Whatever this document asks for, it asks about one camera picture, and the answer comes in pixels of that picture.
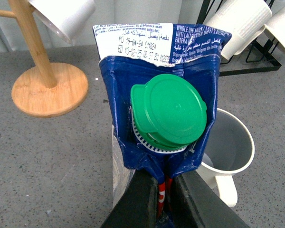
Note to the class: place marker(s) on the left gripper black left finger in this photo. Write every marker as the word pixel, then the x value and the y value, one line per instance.
pixel 137 208

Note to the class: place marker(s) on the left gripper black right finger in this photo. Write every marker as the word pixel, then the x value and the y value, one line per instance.
pixel 195 205

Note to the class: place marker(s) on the cream ribbed mug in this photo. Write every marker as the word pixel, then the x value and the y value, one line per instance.
pixel 244 19
pixel 230 150

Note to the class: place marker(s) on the blue milk carton green cap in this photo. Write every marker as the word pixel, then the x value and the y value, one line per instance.
pixel 162 84

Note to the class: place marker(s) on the wooden mug tree stand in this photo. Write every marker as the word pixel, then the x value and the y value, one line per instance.
pixel 48 89

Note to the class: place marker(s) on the cream ribbed hanging mug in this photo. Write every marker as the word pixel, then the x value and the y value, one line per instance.
pixel 244 19

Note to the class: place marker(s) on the white mug on tree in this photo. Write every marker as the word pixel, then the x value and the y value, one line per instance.
pixel 66 18

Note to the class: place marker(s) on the black wire mug rack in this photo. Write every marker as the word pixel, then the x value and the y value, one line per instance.
pixel 256 54

